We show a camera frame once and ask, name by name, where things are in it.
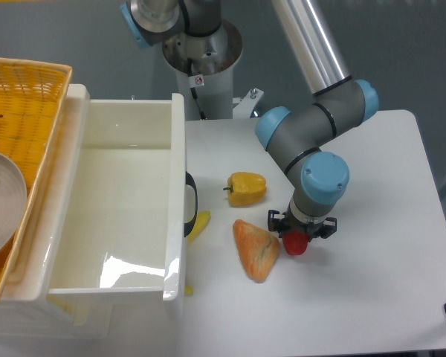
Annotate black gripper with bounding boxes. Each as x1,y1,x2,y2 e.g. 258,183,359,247
267,210,337,242

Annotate grey plate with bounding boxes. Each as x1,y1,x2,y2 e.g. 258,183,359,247
0,153,28,250

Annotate yellow woven basket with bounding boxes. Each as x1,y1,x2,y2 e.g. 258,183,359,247
0,57,73,298

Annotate yellow bell pepper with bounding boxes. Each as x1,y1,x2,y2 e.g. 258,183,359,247
224,172,267,207

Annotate white plastic bin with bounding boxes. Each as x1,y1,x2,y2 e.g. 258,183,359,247
0,85,190,341

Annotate black bin handle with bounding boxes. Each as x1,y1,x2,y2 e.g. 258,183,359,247
184,172,198,237

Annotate red bell pepper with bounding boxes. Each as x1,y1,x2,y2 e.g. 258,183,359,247
282,231,308,256

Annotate black cable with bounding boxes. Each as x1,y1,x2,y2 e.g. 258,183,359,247
187,58,208,120

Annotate orange triangular bread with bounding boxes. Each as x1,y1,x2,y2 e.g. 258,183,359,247
233,219,279,283

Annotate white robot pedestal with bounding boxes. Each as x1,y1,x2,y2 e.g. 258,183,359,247
162,20,242,120

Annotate yellow banana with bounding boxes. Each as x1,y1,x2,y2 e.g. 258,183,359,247
184,210,211,297

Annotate metal mounting bracket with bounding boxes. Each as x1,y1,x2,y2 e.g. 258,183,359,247
233,88,265,120

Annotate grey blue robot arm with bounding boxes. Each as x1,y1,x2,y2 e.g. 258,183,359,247
120,1,379,241

